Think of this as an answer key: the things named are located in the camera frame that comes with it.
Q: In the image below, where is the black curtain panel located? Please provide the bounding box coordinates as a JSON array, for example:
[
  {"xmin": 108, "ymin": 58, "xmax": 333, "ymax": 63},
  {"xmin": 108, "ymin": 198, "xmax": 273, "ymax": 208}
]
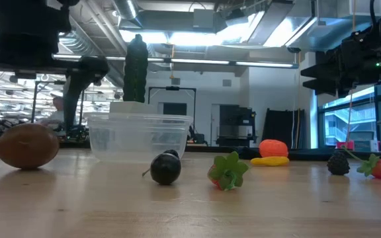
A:
[{"xmin": 262, "ymin": 108, "xmax": 306, "ymax": 149}]

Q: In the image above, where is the orange toy tangerine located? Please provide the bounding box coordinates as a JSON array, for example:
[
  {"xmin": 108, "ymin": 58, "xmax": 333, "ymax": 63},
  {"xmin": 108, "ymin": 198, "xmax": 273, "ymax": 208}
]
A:
[{"xmin": 258, "ymin": 139, "xmax": 290, "ymax": 159}]

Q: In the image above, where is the toy blackberry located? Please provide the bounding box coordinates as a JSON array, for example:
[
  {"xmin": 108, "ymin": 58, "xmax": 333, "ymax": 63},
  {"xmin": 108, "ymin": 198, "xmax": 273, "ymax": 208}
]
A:
[{"xmin": 326, "ymin": 151, "xmax": 351, "ymax": 177}]

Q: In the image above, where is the teal and white box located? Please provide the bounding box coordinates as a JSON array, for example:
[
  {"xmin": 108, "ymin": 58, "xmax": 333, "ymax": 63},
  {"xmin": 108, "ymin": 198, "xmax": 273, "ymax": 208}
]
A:
[{"xmin": 354, "ymin": 139, "xmax": 380, "ymax": 152}]

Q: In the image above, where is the pink box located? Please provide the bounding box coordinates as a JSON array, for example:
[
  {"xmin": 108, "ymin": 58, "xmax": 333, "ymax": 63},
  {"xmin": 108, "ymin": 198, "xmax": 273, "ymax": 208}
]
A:
[{"xmin": 335, "ymin": 141, "xmax": 355, "ymax": 151}]

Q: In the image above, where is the black wall screen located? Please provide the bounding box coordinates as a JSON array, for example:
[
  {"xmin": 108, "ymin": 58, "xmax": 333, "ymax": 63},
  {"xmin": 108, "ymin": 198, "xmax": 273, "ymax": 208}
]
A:
[{"xmin": 163, "ymin": 102, "xmax": 188, "ymax": 116}]

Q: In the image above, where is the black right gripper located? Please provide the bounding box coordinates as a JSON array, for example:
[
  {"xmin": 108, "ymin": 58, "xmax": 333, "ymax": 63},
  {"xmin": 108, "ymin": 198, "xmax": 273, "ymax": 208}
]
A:
[{"xmin": 300, "ymin": 24, "xmax": 381, "ymax": 99}]

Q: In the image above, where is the person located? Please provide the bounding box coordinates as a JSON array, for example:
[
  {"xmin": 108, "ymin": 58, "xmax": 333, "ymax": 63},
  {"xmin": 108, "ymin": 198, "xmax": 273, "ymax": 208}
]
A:
[{"xmin": 40, "ymin": 93, "xmax": 66, "ymax": 133}]

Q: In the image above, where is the long ceiling light strip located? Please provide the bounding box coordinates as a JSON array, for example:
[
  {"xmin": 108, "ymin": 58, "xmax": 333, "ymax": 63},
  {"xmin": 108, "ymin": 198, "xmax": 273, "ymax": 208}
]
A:
[{"xmin": 52, "ymin": 54, "xmax": 300, "ymax": 69}]

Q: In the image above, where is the green cactus plant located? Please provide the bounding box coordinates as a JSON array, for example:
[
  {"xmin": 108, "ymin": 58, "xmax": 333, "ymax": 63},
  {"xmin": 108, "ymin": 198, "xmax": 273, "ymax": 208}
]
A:
[{"xmin": 122, "ymin": 34, "xmax": 149, "ymax": 103}]

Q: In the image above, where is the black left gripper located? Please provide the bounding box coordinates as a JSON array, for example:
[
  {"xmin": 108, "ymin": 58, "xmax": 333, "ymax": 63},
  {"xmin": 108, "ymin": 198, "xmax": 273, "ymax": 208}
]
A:
[{"xmin": 0, "ymin": 0, "xmax": 110, "ymax": 134}]

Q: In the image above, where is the strawberry with big green leaves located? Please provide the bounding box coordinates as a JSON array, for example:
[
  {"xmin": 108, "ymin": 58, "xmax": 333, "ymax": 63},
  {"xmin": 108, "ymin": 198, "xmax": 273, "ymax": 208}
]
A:
[{"xmin": 206, "ymin": 151, "xmax": 250, "ymax": 192}]

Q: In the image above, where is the silver round air duct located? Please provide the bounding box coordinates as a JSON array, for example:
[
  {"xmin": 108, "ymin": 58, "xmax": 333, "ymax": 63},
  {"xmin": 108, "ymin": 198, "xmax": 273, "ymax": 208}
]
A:
[{"xmin": 112, "ymin": 0, "xmax": 140, "ymax": 21}]

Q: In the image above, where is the dark purple toy grape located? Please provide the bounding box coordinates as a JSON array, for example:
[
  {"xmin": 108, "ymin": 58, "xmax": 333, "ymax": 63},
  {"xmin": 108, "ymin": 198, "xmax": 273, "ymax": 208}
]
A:
[{"xmin": 142, "ymin": 149, "xmax": 182, "ymax": 186}]

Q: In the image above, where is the glass window with dark frame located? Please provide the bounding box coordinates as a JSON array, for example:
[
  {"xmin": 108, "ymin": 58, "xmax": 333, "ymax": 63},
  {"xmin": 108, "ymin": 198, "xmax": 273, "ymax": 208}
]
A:
[{"xmin": 316, "ymin": 82, "xmax": 381, "ymax": 149}]

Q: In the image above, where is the grey rectangular air duct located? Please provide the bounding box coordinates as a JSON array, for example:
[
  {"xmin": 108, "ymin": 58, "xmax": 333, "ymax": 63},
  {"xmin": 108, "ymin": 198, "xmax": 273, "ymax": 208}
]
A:
[{"xmin": 119, "ymin": 0, "xmax": 319, "ymax": 47}]

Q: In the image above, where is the white hexagonal plant pot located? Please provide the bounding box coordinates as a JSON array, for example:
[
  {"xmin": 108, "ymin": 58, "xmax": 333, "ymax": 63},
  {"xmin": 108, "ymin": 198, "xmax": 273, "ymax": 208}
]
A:
[{"xmin": 108, "ymin": 100, "xmax": 158, "ymax": 116}]

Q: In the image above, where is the black cloth mat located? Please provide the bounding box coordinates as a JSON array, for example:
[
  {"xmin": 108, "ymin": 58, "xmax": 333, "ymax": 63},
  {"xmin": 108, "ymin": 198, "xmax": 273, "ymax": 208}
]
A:
[{"xmin": 238, "ymin": 147, "xmax": 343, "ymax": 162}]

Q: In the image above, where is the black equipment rack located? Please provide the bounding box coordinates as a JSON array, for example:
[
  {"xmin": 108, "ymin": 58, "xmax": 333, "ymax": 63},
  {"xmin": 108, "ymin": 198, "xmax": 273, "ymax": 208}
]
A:
[{"xmin": 216, "ymin": 104, "xmax": 258, "ymax": 147}]

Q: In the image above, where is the brown toy kiwi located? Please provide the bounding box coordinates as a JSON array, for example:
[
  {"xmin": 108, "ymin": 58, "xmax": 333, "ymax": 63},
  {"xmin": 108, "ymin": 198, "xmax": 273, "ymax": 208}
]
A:
[{"xmin": 0, "ymin": 122, "xmax": 60, "ymax": 170}]

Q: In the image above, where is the yellow toy banana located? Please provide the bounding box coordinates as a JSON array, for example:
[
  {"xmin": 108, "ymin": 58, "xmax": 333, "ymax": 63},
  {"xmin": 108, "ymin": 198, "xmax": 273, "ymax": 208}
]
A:
[{"xmin": 250, "ymin": 155, "xmax": 290, "ymax": 167}]

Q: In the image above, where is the clear plastic tupperware container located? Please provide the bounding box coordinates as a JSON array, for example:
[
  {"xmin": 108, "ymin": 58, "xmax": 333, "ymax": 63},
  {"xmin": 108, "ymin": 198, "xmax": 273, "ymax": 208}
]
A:
[{"xmin": 87, "ymin": 112, "xmax": 194, "ymax": 163}]

